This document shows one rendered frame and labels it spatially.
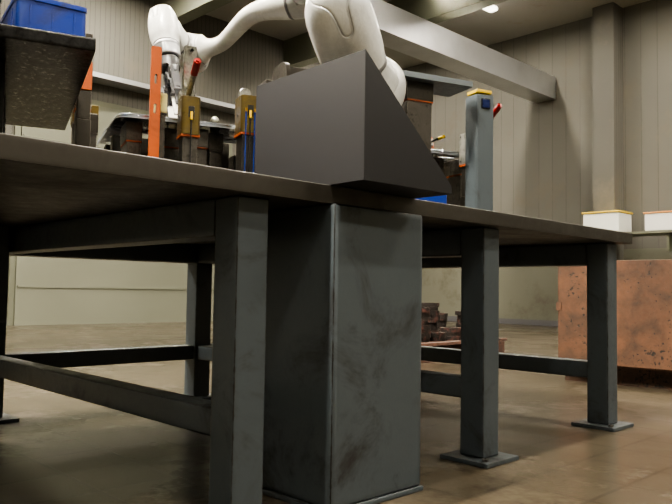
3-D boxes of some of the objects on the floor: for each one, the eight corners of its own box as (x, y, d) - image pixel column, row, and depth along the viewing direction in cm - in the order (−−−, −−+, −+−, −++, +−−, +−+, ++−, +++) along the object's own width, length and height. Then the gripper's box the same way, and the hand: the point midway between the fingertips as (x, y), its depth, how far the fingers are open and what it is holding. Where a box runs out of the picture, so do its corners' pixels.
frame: (326, 380, 370) (329, 255, 374) (633, 426, 255) (632, 244, 259) (-356, 453, 192) (-340, 212, 196) (-362, 715, 77) (-322, 115, 80)
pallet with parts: (512, 355, 540) (512, 303, 542) (419, 363, 466) (419, 304, 468) (435, 348, 595) (435, 301, 597) (340, 354, 521) (341, 301, 523)
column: (423, 490, 169) (425, 215, 172) (330, 518, 147) (335, 202, 151) (333, 466, 191) (337, 222, 194) (241, 486, 169) (247, 212, 173)
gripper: (185, 43, 232) (194, 105, 225) (173, 77, 248) (181, 135, 241) (162, 41, 229) (171, 103, 222) (152, 75, 245) (159, 134, 238)
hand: (175, 112), depth 232 cm, fingers open, 6 cm apart
